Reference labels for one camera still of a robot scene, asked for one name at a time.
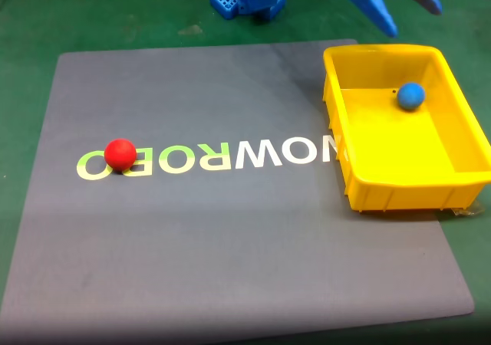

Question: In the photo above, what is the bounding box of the blue ball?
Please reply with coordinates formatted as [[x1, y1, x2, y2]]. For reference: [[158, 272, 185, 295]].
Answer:
[[396, 81, 427, 112]]

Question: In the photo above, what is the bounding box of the yellow plastic bin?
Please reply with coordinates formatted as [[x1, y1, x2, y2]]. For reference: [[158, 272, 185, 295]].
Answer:
[[322, 43, 491, 213]]

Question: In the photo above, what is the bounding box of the red ball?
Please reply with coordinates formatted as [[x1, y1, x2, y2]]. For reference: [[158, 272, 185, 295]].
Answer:
[[104, 138, 138, 172]]

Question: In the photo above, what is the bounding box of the clear tape piece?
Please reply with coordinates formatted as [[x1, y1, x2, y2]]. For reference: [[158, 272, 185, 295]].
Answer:
[[450, 201, 486, 218]]

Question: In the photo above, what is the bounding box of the grey printed mat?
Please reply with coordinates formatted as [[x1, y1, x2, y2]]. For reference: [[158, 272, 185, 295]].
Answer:
[[0, 38, 476, 345]]

